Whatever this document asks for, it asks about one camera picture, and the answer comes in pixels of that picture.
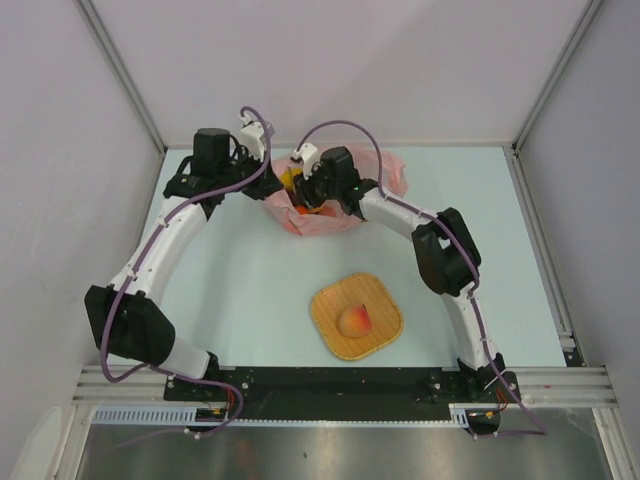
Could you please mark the white slotted cable duct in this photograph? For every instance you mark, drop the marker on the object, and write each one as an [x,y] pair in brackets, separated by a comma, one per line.
[196,417]

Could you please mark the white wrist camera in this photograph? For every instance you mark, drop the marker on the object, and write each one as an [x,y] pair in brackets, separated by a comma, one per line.
[254,136]
[307,155]

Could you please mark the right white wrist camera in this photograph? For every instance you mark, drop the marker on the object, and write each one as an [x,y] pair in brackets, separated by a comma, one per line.
[307,155]

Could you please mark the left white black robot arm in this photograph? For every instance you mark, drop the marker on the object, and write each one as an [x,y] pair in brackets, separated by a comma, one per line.
[125,315]

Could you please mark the fake peach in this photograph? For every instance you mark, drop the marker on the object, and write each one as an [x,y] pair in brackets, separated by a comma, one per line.
[355,322]

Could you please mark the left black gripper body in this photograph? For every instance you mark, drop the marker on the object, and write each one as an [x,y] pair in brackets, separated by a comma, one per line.
[233,171]

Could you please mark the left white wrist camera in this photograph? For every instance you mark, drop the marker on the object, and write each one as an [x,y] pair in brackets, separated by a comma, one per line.
[254,136]

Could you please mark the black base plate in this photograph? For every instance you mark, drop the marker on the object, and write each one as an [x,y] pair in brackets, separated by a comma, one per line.
[367,394]

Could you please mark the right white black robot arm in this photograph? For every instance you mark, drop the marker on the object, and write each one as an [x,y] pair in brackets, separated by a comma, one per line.
[447,257]

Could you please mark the fake yellow fruit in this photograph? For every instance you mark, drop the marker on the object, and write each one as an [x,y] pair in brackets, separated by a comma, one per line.
[288,176]

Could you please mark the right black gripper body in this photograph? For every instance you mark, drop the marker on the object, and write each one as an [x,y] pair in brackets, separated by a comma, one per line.
[319,188]

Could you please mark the woven bamboo tray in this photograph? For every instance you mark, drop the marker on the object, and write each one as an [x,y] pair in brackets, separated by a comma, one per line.
[360,288]

